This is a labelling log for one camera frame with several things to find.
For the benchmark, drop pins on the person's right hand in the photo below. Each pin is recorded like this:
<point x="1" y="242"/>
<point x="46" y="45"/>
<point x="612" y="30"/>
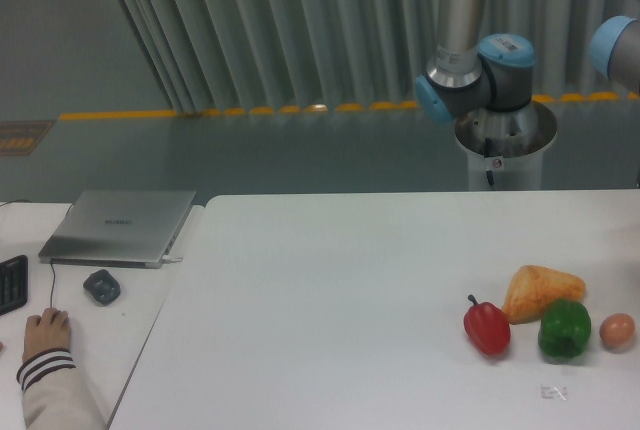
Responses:
<point x="42" y="334"/>

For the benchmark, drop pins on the white striped sleeve forearm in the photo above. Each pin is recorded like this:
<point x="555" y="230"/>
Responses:
<point x="55" y="394"/>

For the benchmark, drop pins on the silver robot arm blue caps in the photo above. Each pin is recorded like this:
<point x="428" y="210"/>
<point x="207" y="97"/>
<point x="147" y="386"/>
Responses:
<point x="493" y="53"/>

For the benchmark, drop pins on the red bell pepper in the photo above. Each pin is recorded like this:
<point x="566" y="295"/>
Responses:
<point x="487" y="327"/>

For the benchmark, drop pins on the green bell pepper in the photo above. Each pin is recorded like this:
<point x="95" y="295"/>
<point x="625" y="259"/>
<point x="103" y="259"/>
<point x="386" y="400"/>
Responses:
<point x="565" y="329"/>

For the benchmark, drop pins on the black small device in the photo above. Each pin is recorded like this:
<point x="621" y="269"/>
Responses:
<point x="102" y="287"/>

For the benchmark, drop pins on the black keyboard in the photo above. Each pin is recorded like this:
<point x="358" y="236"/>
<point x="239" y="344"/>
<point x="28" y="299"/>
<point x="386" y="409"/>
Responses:
<point x="14" y="284"/>

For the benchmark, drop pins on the silver closed laptop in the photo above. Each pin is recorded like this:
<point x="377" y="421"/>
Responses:
<point x="134" y="229"/>

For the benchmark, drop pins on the white usb plug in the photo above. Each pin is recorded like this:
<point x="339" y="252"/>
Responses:
<point x="171" y="260"/>

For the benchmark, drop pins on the grey pleated curtain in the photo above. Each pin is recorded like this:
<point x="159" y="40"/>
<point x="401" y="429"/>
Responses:
<point x="249" y="54"/>

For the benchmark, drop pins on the orange toy bread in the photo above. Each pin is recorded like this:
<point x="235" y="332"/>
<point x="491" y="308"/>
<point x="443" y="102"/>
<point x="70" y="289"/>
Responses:
<point x="534" y="288"/>

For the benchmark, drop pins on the brown egg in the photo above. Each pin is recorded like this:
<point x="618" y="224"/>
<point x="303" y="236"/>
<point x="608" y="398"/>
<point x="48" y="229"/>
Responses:
<point x="617" y="331"/>

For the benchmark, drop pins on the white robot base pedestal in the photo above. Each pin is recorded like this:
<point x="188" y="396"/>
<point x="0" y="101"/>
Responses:
<point x="505" y="150"/>

